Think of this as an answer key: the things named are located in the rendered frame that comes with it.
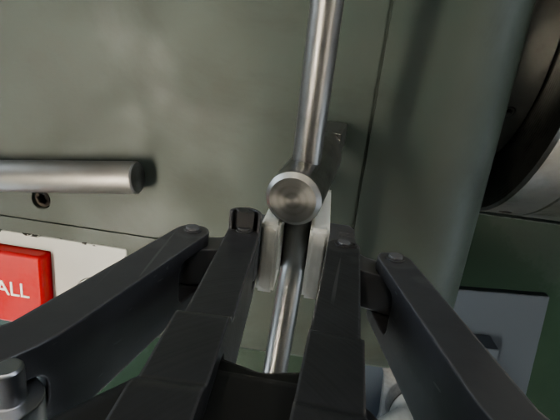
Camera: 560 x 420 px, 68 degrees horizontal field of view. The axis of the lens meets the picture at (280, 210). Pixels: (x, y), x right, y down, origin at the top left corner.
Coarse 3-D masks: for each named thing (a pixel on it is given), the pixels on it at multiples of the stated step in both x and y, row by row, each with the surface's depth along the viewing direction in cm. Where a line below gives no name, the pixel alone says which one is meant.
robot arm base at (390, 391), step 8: (384, 368) 81; (384, 376) 82; (392, 376) 81; (384, 384) 82; (392, 384) 81; (384, 392) 82; (392, 392) 80; (400, 392) 78; (384, 400) 82; (392, 400) 78; (384, 408) 83
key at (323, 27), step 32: (320, 0) 14; (320, 32) 15; (320, 64) 15; (320, 96) 15; (320, 128) 16; (320, 160) 17; (288, 224) 18; (288, 256) 19; (288, 288) 19; (288, 320) 19; (288, 352) 20
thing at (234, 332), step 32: (256, 224) 16; (224, 256) 13; (224, 288) 11; (192, 320) 9; (224, 320) 9; (160, 352) 8; (192, 352) 8; (224, 352) 9; (128, 384) 7; (160, 384) 7; (192, 384) 7; (128, 416) 6; (160, 416) 6; (192, 416) 6
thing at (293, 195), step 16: (336, 128) 24; (336, 144) 20; (288, 160) 18; (336, 160) 19; (288, 176) 15; (304, 176) 15; (320, 176) 16; (272, 192) 16; (288, 192) 16; (304, 192) 15; (320, 192) 16; (272, 208) 16; (288, 208) 16; (304, 208) 16
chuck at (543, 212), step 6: (558, 198) 33; (552, 204) 33; (558, 204) 33; (540, 210) 35; (546, 210) 35; (552, 210) 35; (558, 210) 34; (522, 216) 39; (528, 216) 38; (534, 216) 37; (540, 216) 37; (546, 216) 37; (552, 216) 36; (558, 216) 36
